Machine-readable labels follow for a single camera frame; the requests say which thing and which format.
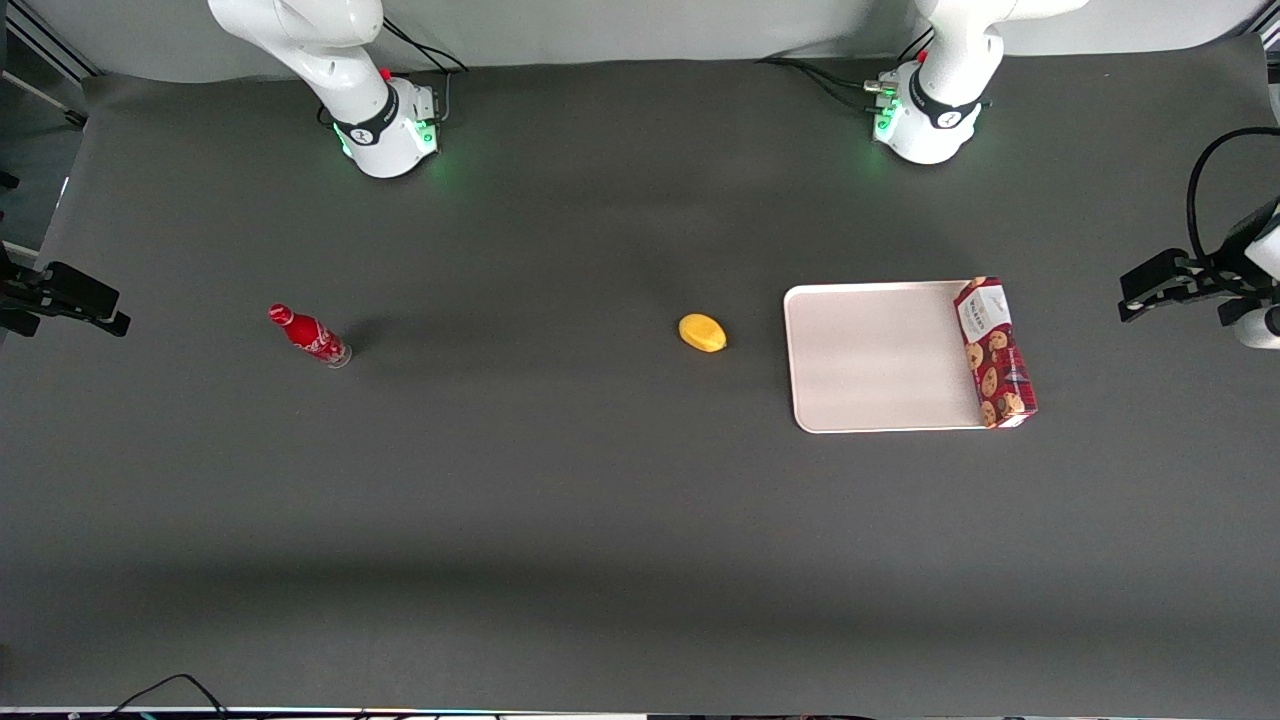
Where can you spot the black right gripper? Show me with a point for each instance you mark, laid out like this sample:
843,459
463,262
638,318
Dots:
22,291

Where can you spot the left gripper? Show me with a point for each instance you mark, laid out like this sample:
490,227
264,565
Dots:
1203,279

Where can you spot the red cookie box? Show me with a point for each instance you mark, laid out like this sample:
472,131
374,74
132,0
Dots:
995,355

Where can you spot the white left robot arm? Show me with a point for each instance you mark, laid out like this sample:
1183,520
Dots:
945,90

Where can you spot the beige rectangular tray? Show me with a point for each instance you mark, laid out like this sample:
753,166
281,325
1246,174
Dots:
880,356

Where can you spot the red cola bottle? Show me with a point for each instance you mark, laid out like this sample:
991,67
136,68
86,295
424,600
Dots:
308,335

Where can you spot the yellow lemon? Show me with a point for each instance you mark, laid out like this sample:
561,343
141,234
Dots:
702,333

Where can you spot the grey aluminium frame bar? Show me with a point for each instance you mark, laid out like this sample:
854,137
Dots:
45,45

